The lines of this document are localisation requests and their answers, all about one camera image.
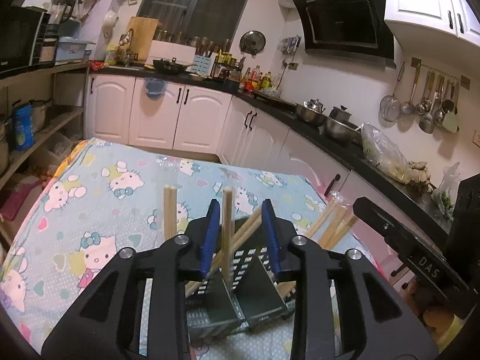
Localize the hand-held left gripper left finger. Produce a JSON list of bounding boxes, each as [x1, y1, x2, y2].
[[40, 198, 222, 360]]

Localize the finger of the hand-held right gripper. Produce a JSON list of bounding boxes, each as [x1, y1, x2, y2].
[[353, 197, 415, 267]]

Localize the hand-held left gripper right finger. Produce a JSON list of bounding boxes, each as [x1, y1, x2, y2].
[[260, 198, 439, 360]]

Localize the plastic-wrapped chopstick pair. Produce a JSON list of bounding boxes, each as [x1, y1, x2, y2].
[[221, 187, 237, 286]]

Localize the group of wooden chopsticks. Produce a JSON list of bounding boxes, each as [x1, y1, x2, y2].
[[163, 184, 359, 299]]

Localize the green lattice plastic utensil holder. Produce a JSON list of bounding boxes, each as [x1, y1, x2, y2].
[[183, 215, 301, 340]]

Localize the row of hanging kitchen utensils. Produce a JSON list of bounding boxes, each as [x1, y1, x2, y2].
[[379, 58, 471, 134]]

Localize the ginger root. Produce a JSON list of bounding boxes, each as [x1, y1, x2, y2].
[[407, 160, 432, 186]]

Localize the plastic bag with greens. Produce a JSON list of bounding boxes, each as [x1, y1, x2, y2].
[[431, 162, 462, 214]]

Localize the clear plastic bag of food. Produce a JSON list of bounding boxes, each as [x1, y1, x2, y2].
[[361, 122, 411, 181]]

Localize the large steel basin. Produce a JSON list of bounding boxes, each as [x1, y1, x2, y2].
[[324, 116, 362, 145]]

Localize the steel pot with lid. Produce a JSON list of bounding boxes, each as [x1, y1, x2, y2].
[[329, 106, 353, 122]]

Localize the cartoon cat printed blanket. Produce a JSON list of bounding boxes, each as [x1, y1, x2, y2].
[[0, 138, 338, 360]]

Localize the small steel basin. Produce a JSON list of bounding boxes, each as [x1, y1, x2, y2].
[[294, 103, 327, 126]]

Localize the steel kettle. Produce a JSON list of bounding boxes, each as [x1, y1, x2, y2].
[[303, 98, 326, 115]]

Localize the cluster of sauce bottles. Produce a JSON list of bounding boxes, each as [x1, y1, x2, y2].
[[240, 65, 280, 92]]

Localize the blue plastic bag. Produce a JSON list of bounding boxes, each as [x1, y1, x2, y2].
[[143, 77, 166, 101]]

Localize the white base cabinets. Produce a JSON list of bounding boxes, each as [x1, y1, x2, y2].
[[86, 73, 451, 293]]

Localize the spice rack with jars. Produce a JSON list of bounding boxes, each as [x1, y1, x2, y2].
[[215, 50, 246, 81]]

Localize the blue knife holder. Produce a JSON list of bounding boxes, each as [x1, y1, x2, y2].
[[194, 54, 216, 77]]

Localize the black wok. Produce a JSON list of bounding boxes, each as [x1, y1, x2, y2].
[[153, 57, 192, 75]]

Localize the black kitchen countertop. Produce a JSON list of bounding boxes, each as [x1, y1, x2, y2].
[[90, 64, 462, 233]]

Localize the white box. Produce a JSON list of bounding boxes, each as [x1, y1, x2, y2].
[[149, 40, 197, 66]]

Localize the bunch of hanging small tools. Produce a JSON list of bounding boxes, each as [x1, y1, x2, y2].
[[277, 35, 302, 55]]

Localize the hanging steel pot lid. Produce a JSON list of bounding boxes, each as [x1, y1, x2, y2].
[[240, 31, 267, 55]]

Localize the row of metal jars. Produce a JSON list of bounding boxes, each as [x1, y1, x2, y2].
[[154, 29, 233, 47]]

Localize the kitchen faucet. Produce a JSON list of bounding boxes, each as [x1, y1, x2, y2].
[[120, 28, 136, 64]]

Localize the black range hood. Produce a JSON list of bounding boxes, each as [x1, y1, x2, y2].
[[292, 0, 397, 69]]

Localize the wooden cutting board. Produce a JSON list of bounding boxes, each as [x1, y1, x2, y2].
[[127, 16, 159, 62]]

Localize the blue packet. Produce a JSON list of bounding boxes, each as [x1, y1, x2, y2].
[[11, 103, 35, 151]]

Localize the wooden shelf rack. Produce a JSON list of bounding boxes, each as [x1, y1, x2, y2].
[[0, 62, 91, 248]]

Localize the white upper cabinets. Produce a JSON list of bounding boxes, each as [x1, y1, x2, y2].
[[384, 0, 480, 47]]

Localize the blue dish tray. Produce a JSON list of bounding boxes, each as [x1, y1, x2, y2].
[[55, 37, 94, 62]]

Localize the dark kitchen window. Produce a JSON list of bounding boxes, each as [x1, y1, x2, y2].
[[136, 0, 259, 44]]

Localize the white plastic scoop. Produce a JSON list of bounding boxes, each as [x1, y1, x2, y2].
[[103, 9, 120, 34]]

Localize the blender jug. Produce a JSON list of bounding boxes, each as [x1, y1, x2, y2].
[[49, 0, 76, 25]]

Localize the black microwave oven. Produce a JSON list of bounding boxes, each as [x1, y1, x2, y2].
[[0, 5, 51, 79]]

